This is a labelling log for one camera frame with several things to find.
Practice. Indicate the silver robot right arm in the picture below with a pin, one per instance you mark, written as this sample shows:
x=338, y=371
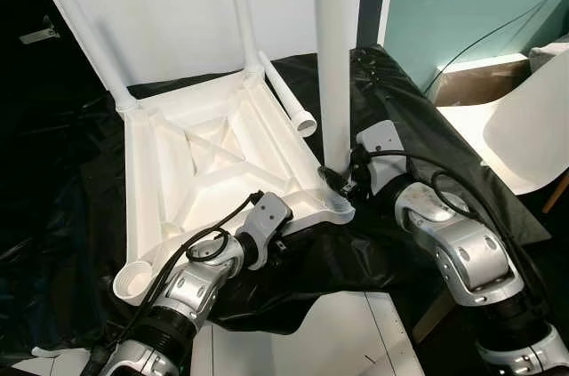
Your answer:
x=462, y=252

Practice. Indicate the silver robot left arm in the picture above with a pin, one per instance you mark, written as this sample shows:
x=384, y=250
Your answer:
x=191, y=292

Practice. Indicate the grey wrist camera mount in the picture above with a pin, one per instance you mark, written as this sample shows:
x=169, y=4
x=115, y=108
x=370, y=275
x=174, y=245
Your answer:
x=267, y=216
x=380, y=149

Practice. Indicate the white bag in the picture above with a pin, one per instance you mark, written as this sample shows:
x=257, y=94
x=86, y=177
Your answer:
x=549, y=49

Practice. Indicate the large white backdrop panel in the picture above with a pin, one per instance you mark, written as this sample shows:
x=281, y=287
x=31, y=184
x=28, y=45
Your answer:
x=160, y=12

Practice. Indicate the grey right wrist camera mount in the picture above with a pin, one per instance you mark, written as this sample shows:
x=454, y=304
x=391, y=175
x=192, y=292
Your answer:
x=380, y=149

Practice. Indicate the brown box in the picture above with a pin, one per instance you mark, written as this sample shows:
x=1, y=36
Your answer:
x=471, y=87

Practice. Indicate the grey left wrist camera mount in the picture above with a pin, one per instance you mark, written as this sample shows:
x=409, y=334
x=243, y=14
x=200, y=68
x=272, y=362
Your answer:
x=267, y=216

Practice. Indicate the white plastic table top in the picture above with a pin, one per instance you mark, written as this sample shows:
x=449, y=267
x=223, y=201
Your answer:
x=204, y=172

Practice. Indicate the small grey metal plate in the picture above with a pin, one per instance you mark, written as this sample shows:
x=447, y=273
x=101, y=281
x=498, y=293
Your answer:
x=40, y=35

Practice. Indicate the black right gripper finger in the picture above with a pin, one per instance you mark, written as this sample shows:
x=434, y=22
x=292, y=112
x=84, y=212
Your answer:
x=332, y=180

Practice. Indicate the white shell chair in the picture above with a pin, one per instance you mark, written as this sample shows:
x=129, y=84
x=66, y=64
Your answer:
x=524, y=127

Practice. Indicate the black table cloth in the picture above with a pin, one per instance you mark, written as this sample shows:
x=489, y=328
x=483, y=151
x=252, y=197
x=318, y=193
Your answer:
x=444, y=127

